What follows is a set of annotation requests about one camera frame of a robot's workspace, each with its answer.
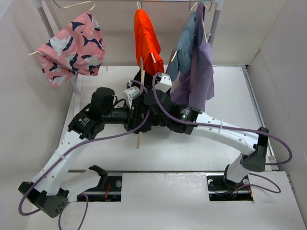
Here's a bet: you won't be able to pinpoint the aluminium rail right side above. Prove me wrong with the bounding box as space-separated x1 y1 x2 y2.
242 67 277 163

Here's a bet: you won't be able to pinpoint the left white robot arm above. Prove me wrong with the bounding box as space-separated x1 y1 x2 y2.
18 87 140 218

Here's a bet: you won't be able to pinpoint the aluminium rail front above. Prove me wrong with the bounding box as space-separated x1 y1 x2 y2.
68 170 224 173

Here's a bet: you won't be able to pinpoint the purple cable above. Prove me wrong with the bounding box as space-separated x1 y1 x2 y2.
152 72 293 194
18 80 151 230

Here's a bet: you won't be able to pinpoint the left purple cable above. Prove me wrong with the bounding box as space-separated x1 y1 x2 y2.
18 80 151 230

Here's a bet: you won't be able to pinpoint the wooden hanger under orange shorts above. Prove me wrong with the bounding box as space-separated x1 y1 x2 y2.
136 0 156 64

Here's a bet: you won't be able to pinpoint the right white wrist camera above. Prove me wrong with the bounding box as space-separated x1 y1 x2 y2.
155 73 172 92

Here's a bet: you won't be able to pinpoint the wooden hanger under blue shorts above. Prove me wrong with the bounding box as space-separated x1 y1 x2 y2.
170 0 198 62

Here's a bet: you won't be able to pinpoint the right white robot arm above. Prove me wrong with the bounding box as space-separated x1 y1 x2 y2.
143 90 268 189

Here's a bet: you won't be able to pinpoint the blue-grey shorts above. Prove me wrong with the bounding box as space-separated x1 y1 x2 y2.
166 12 196 81

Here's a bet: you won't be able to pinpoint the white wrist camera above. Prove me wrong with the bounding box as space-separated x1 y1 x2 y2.
123 86 141 100
155 73 172 92

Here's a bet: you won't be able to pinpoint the wooden hanger under pink shorts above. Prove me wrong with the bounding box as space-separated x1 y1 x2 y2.
28 0 96 57

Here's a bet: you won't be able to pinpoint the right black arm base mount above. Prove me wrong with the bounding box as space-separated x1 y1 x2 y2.
206 174 254 201

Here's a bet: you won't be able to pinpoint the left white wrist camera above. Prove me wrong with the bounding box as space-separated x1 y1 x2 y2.
123 86 141 100

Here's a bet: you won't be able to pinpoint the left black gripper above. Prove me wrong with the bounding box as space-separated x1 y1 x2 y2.
103 101 151 131

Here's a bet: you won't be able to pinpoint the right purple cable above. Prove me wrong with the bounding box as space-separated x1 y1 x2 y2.
152 72 293 194

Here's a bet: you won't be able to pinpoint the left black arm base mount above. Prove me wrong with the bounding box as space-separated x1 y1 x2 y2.
84 172 123 202

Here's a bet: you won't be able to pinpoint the pink bird-print shorts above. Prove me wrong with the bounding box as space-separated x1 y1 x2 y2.
36 11 105 87

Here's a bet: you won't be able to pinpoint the lilac purple shirt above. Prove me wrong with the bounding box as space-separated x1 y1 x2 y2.
171 2 214 111

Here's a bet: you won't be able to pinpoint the black trousers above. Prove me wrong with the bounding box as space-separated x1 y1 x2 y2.
124 69 173 134

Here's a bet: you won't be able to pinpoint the orange shorts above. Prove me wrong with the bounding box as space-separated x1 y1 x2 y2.
134 9 164 75

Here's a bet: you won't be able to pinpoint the wooden hanger under lilac shirt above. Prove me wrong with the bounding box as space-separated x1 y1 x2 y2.
202 0 213 43

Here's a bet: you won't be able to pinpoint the aluminium rail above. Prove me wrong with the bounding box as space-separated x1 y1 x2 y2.
68 170 224 173
242 67 277 163

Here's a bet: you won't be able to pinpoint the grey metal clothes rack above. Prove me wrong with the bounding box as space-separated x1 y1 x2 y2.
33 0 224 98

